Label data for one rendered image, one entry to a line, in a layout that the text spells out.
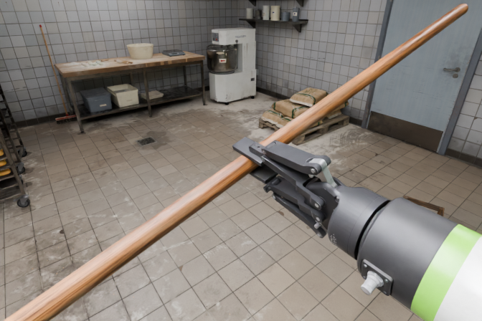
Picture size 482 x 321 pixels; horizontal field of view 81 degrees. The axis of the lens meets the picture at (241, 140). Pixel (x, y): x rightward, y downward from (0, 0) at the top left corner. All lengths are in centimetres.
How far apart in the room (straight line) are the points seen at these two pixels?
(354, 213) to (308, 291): 187
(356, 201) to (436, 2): 394
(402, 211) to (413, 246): 4
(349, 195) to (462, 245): 10
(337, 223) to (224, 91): 501
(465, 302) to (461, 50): 388
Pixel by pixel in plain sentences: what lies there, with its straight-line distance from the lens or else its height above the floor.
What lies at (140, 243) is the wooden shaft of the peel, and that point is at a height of 146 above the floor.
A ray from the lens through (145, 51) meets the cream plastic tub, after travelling 504.
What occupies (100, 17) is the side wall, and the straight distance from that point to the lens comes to 541.
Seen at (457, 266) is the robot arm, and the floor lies 154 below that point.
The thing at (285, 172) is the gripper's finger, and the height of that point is 153.
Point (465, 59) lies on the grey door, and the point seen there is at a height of 117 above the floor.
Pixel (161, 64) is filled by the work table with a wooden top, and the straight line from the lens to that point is 485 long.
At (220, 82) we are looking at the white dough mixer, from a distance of 525.
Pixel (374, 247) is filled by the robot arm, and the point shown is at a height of 153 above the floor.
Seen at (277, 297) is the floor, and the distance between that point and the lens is 212.
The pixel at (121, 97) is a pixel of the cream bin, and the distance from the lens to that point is 490.
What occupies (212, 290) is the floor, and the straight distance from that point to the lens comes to 214.
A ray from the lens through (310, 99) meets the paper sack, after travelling 398.
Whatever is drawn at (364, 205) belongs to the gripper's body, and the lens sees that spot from 32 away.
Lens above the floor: 173
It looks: 26 degrees down
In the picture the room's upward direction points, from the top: straight up
